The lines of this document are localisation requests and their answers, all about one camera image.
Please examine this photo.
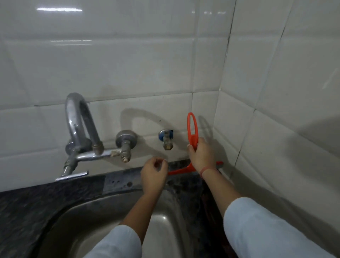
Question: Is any person's right hand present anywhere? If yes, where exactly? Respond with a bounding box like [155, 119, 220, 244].
[187, 137, 217, 176]

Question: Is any person's left hand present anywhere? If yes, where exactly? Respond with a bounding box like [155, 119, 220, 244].
[140, 156, 169, 196]

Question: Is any orange plastic squeegee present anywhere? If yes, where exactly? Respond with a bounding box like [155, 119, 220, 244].
[167, 112, 224, 176]

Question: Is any person's left forearm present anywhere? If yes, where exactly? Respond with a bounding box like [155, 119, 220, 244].
[84, 190, 170, 258]

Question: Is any person's right forearm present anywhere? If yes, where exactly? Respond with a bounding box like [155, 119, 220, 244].
[200, 169, 337, 258]

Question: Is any small brass tap valve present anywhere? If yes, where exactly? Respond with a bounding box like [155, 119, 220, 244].
[158, 129, 175, 151]

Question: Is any stainless steel sink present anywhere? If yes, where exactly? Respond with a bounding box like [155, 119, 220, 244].
[37, 186, 192, 258]

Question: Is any chrome sink faucet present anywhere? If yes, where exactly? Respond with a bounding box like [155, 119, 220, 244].
[55, 92, 132, 182]

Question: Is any red thread bracelet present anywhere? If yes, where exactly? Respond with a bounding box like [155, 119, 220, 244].
[200, 167, 220, 179]

